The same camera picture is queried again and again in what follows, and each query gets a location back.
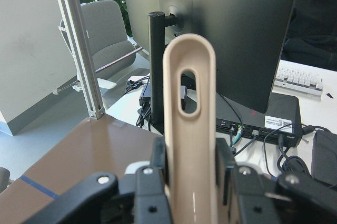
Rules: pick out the aluminium frame post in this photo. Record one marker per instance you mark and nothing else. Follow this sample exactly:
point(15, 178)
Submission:
point(72, 16)

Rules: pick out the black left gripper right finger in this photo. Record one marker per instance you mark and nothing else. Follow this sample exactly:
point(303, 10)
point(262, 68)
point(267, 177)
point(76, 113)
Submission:
point(224, 163)

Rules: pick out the white keyboard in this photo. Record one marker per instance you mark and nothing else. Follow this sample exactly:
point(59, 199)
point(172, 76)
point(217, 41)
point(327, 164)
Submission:
point(299, 80)

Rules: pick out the beige plastic dustpan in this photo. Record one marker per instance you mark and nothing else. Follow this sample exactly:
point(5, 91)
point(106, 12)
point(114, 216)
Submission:
point(190, 137)

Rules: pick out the black mini computer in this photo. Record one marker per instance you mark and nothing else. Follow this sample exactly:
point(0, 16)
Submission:
point(282, 117)

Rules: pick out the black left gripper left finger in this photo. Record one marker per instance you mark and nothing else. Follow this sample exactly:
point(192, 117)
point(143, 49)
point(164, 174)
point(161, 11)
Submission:
point(159, 157)

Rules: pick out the grey office chair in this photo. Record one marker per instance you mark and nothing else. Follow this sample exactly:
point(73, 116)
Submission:
point(109, 42)

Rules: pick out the black computer monitor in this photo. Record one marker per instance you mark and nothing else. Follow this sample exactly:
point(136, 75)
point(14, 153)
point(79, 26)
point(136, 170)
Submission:
point(247, 36)

